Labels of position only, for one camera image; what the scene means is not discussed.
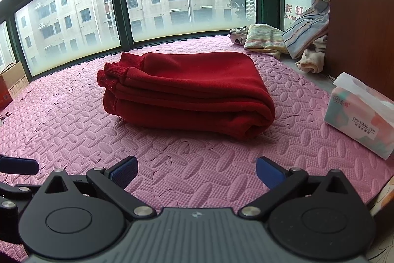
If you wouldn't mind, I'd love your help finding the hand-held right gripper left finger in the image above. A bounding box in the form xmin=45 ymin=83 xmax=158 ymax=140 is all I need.
xmin=40 ymin=156 xmax=157 ymax=219

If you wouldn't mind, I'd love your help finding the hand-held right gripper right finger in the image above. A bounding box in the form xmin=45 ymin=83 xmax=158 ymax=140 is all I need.
xmin=238 ymin=156 xmax=354 ymax=219

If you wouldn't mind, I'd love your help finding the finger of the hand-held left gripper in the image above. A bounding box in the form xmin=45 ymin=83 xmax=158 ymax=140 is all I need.
xmin=0 ymin=155 xmax=40 ymax=175
xmin=0 ymin=181 xmax=33 ymax=244

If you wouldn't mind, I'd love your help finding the red sweatshirt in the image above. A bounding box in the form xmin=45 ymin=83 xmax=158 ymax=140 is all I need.
xmin=96 ymin=51 xmax=276 ymax=141

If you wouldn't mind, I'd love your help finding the pink foam floor mat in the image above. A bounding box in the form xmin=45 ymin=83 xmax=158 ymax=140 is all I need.
xmin=0 ymin=35 xmax=390 ymax=263

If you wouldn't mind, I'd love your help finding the tissue pack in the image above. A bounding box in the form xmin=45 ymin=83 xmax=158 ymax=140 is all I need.
xmin=323 ymin=71 xmax=394 ymax=161

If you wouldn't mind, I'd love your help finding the cream garment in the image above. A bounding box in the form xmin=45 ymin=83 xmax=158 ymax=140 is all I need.
xmin=297 ymin=34 xmax=328 ymax=74

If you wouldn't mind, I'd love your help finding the light printed cloth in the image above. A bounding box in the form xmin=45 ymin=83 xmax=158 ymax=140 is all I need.
xmin=369 ymin=177 xmax=394 ymax=263

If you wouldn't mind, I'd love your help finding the yellow floral cloth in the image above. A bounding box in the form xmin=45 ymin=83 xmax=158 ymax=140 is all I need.
xmin=244 ymin=23 xmax=290 ymax=60

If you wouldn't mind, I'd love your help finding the small grey patterned garment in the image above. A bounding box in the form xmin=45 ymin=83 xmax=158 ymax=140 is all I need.
xmin=230 ymin=26 xmax=251 ymax=46

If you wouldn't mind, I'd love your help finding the striped cloth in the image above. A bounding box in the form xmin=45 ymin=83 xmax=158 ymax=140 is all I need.
xmin=282 ymin=0 xmax=331 ymax=60

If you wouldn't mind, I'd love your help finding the brown wooden cabinet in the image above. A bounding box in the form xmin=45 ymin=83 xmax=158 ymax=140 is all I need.
xmin=327 ymin=0 xmax=394 ymax=104

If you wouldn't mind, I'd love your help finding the cardboard box with handle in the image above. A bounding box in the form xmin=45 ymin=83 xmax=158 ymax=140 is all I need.
xmin=0 ymin=61 xmax=30 ymax=110

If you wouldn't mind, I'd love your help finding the dark green window frame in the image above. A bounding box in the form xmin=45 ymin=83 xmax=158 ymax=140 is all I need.
xmin=0 ymin=0 xmax=285 ymax=79

